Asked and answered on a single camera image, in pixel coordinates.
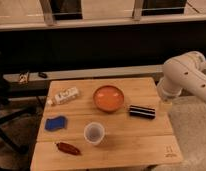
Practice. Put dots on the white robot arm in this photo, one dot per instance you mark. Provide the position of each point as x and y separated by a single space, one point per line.
183 72

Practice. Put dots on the orange ceramic bowl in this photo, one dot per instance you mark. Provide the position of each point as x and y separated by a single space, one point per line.
108 98

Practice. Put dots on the wooden table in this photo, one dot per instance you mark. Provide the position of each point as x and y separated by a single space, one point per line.
129 140

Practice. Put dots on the white plastic bottle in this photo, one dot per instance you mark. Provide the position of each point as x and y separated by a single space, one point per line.
63 96

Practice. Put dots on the clear plastic cup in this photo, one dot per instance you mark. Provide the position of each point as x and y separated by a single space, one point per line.
94 133

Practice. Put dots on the blue sponge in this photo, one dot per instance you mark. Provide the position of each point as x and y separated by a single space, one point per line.
56 123

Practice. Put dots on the small black remote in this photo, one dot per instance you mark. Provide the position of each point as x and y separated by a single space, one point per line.
42 75

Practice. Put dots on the red chili pepper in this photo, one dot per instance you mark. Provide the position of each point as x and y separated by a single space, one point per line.
68 148

